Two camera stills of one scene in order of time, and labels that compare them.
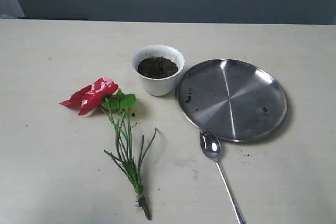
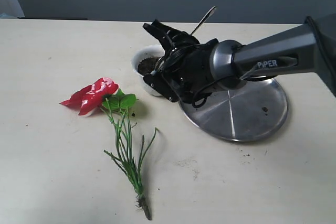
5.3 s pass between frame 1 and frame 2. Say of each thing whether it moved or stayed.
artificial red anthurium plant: stayed
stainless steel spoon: moved
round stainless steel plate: stayed
